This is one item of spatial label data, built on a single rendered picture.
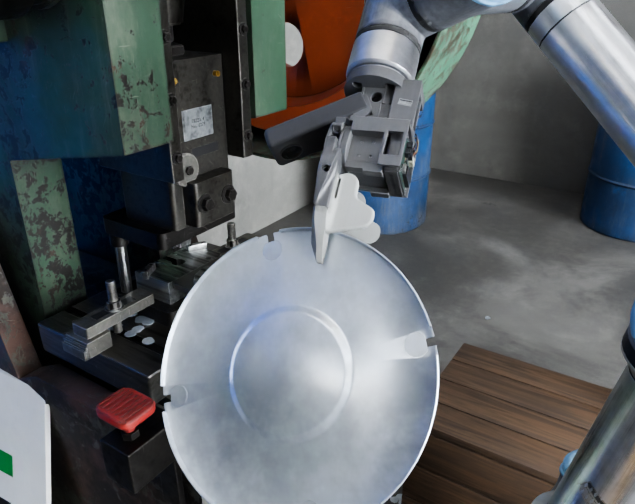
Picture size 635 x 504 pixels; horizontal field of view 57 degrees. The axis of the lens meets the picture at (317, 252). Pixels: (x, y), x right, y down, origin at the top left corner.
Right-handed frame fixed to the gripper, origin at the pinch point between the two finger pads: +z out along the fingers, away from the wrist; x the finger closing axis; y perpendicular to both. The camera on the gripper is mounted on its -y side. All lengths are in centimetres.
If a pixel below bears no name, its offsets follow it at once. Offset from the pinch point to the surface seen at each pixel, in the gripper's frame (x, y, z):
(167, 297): 42, -40, -1
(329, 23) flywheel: 39, -23, -62
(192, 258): 47, -41, -11
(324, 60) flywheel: 44, -24, -57
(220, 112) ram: 28, -33, -32
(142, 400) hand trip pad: 21.5, -26.5, 17.8
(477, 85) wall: 293, -17, -233
